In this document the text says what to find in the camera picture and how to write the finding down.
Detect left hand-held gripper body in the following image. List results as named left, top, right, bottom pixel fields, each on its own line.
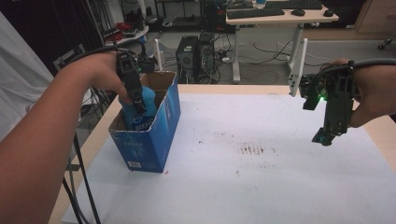
left=115, top=38, right=163, bottom=98

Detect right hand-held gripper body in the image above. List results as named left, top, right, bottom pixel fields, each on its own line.
left=287, top=36, right=358, bottom=137

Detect blue bottle with white cap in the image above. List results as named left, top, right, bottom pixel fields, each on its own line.
left=118, top=85, right=159, bottom=132

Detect blue cardboard box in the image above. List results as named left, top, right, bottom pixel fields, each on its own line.
left=107, top=70, right=182, bottom=174

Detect person's left hand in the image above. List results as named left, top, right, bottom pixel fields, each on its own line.
left=58, top=50, right=134, bottom=105

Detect person's right hand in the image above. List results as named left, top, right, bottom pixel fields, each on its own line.
left=322, top=57, right=396, bottom=129

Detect round white table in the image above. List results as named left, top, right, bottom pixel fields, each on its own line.
left=104, top=21, right=150, bottom=48

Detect black computer tower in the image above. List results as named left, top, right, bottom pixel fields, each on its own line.
left=175, top=35, right=199, bottom=84
left=195, top=32, right=217, bottom=84

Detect black flight case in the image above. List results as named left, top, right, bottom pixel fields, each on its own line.
left=51, top=43, right=87, bottom=73

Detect black metal shelf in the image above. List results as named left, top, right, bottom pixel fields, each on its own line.
left=153, top=0, right=204, bottom=30

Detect white table mat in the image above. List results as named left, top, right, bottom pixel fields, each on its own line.
left=60, top=92, right=396, bottom=224

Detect wooden cabinet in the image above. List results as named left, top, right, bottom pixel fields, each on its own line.
left=354, top=0, right=396, bottom=35

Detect wooden desk with white legs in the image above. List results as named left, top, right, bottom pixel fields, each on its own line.
left=225, top=7, right=340, bottom=86

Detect black computer with red trim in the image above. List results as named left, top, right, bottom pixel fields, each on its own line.
left=201, top=0, right=227, bottom=33

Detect black keyboard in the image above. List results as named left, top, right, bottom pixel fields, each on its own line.
left=264, top=0, right=323, bottom=10
left=226, top=7, right=286, bottom=21

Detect white cloth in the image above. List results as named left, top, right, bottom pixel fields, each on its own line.
left=0, top=11, right=54, bottom=142

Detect left hand-held gripper cable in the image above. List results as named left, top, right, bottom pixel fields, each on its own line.
left=65, top=44, right=139, bottom=63

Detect hand-held gripper cable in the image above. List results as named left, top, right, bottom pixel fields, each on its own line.
left=65, top=44, right=139, bottom=63
left=313, top=58, right=396, bottom=82

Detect right hand-held gripper cable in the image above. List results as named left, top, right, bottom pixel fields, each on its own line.
left=313, top=58, right=396, bottom=82

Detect hanging black cables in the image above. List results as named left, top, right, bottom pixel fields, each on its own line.
left=61, top=132, right=103, bottom=224

